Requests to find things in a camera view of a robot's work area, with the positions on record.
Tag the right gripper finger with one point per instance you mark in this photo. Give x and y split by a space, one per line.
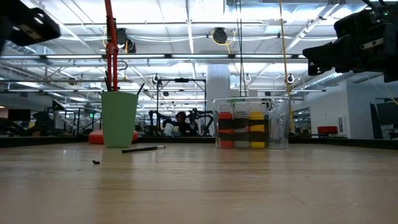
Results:
321 59

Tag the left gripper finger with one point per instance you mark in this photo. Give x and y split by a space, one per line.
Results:
34 28

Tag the clear plastic bin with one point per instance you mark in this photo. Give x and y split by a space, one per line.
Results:
278 130

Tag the small yellow paint bottle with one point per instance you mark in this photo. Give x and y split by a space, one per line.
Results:
256 127

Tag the small white paint bottle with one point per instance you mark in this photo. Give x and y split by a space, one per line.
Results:
241 143

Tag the small orange paint bottle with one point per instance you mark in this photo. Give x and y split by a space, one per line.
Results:
226 129

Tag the green plastic cup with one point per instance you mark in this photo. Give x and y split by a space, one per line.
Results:
119 121

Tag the black background furniture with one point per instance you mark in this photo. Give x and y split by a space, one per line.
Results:
387 115

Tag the red padded stool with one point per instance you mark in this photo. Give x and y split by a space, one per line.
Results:
327 129

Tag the red desk lamp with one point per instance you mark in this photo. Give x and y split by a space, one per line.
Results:
112 49

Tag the white building column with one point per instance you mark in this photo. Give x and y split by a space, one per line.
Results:
217 87

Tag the long ceiling light bar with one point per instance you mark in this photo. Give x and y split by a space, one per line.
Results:
202 56

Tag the background robot arms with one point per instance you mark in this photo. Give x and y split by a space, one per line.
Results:
199 115

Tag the small black debris piece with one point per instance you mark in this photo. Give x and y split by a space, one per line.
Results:
96 162

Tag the person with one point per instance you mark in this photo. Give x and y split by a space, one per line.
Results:
182 119

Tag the black background station frame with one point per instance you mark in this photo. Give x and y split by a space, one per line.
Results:
182 80

